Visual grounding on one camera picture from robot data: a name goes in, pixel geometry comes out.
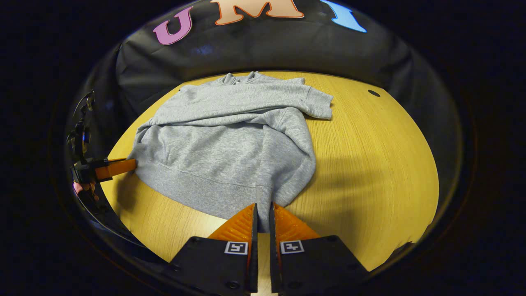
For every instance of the grey zip-neck sweatshirt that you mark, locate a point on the grey zip-neck sweatshirt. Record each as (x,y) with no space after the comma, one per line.
(230,152)

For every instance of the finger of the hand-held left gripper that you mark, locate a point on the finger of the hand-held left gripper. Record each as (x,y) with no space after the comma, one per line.
(117,167)

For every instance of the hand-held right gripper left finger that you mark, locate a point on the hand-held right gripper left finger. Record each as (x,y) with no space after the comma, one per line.
(222,263)

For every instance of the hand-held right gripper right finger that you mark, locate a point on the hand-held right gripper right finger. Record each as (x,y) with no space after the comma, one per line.
(304,267)

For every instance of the black backdrop cloth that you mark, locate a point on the black backdrop cloth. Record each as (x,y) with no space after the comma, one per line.
(267,49)

